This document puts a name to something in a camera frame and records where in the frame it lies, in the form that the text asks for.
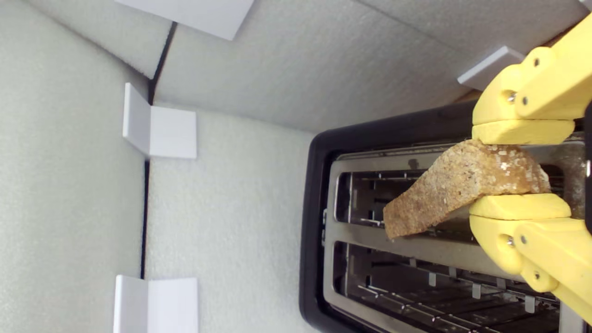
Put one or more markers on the brown bread slice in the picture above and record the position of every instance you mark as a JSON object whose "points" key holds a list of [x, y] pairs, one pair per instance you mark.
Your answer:
{"points": [[453, 185]]}

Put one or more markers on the black two-slot toaster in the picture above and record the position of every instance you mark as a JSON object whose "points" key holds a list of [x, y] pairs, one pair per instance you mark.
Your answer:
{"points": [[314, 231]]}

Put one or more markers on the white wall clip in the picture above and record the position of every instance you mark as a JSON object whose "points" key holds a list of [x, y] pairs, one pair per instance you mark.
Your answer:
{"points": [[490, 67], [162, 307], [194, 14], [166, 134]]}

